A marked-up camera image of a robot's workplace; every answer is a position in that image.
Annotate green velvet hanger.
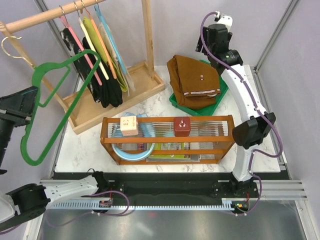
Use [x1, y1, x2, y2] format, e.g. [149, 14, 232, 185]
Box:
[1, 36, 102, 166]

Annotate mustard brown trousers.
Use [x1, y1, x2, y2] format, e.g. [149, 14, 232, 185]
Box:
[167, 54, 221, 110]

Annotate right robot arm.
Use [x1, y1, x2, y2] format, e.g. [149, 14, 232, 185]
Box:
[197, 23, 276, 198]

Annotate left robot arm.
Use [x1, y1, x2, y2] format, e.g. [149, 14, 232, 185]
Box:
[0, 86, 110, 235]

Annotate pink hanger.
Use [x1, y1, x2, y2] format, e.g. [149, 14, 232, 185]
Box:
[59, 5, 102, 86]

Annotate orange hanger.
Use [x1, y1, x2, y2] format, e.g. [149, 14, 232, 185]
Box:
[81, 0, 117, 80]

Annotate cream hanger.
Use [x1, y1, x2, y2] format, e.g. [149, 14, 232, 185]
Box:
[79, 0, 109, 80]

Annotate blue hanger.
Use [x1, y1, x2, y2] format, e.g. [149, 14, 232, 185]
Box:
[94, 3, 128, 74]

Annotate wooden clothes rack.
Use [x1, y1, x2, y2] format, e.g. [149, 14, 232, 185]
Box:
[0, 0, 165, 135]

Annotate green plastic tray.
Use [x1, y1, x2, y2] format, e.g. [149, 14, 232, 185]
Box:
[167, 55, 229, 116]

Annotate black white patterned garment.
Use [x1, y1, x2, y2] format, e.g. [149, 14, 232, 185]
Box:
[60, 28, 101, 103]

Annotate beige garment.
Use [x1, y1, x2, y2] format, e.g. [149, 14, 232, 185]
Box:
[98, 23, 136, 97]

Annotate red cube power socket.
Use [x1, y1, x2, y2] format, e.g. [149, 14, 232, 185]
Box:
[173, 116, 191, 137]

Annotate yellow-green garment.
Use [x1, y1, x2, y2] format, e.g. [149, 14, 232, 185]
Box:
[82, 16, 119, 83]

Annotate brown wooden shelf rack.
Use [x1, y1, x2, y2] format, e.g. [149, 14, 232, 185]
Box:
[100, 114, 235, 165]

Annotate white manual paper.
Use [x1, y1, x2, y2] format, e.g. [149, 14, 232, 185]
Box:
[146, 142, 200, 162]

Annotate pink cube power socket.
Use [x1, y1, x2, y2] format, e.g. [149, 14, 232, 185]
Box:
[120, 115, 139, 137]

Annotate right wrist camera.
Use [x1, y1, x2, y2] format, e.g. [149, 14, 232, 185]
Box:
[215, 11, 233, 32]

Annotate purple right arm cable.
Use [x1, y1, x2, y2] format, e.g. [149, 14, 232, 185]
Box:
[200, 11, 284, 217]

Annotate grey cable duct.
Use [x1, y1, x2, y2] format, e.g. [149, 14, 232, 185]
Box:
[49, 198, 235, 211]

